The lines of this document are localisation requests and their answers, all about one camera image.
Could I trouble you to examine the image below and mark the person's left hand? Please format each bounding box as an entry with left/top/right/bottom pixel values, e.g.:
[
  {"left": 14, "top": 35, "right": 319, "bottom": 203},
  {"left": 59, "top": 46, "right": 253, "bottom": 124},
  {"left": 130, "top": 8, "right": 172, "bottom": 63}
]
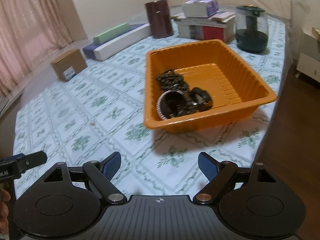
[{"left": 0, "top": 189, "right": 11, "bottom": 235}]

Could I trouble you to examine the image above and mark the orange plastic tray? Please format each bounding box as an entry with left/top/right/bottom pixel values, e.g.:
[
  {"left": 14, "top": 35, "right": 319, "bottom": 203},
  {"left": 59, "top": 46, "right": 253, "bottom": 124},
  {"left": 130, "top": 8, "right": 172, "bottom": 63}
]
[{"left": 144, "top": 40, "right": 277, "bottom": 134}]

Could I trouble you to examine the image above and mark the brown cardboard box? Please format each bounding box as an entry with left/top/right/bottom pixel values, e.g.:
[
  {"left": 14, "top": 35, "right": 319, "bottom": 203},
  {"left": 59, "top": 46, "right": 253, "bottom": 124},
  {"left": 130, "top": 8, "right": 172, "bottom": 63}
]
[{"left": 51, "top": 49, "right": 87, "bottom": 82}]

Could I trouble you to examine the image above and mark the blue flat box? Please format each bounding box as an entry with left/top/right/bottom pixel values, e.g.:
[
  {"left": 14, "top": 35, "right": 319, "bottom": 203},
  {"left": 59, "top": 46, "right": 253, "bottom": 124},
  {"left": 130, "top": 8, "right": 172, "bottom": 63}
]
[{"left": 82, "top": 23, "right": 148, "bottom": 60}]

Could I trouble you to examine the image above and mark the pink curtain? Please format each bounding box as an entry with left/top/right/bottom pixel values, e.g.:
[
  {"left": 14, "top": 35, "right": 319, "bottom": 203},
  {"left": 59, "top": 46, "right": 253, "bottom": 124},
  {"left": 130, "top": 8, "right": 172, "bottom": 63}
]
[{"left": 1, "top": 0, "right": 72, "bottom": 96}]

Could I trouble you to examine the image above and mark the white bedside cabinet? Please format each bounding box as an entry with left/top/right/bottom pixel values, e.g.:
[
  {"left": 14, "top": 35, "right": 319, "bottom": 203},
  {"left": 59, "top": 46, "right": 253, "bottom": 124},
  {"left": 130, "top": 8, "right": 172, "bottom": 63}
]
[{"left": 295, "top": 27, "right": 319, "bottom": 89}]

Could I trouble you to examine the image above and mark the green long box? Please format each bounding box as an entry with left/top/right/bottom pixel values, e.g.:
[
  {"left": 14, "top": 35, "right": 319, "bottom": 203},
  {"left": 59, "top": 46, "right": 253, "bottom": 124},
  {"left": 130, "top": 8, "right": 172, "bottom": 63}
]
[{"left": 93, "top": 23, "right": 130, "bottom": 45}]

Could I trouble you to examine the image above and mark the stack of books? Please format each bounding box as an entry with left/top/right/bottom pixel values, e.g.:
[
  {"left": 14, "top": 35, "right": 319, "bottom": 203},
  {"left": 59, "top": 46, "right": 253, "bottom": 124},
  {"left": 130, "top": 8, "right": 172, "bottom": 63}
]
[{"left": 171, "top": 11, "right": 235, "bottom": 42}]

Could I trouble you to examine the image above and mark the green glass jar with lid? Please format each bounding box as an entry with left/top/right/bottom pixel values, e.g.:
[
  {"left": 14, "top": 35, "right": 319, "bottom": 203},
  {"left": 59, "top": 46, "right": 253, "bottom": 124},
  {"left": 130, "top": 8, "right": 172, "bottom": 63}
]
[{"left": 235, "top": 5, "right": 268, "bottom": 53}]

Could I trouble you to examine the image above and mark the dark maroon cylindrical canister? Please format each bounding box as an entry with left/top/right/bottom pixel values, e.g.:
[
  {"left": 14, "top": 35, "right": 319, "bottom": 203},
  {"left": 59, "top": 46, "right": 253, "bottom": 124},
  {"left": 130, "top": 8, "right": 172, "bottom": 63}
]
[{"left": 145, "top": 0, "right": 174, "bottom": 38}]

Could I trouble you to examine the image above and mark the purple white tissue box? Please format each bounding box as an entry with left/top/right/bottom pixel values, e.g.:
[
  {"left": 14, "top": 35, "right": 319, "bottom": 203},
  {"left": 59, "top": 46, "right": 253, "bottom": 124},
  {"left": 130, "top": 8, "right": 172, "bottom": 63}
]
[{"left": 182, "top": 0, "right": 219, "bottom": 18}]

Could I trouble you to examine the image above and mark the black chunky bracelet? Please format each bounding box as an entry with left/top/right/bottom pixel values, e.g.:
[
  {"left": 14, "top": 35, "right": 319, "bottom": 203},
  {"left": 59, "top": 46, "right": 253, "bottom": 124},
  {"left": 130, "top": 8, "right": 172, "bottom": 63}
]
[{"left": 188, "top": 87, "right": 214, "bottom": 112}]

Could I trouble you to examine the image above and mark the dark beaded necklace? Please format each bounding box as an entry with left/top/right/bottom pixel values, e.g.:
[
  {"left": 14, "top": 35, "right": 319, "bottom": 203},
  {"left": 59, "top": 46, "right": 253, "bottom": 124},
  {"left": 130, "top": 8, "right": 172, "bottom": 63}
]
[{"left": 156, "top": 68, "right": 190, "bottom": 93}]

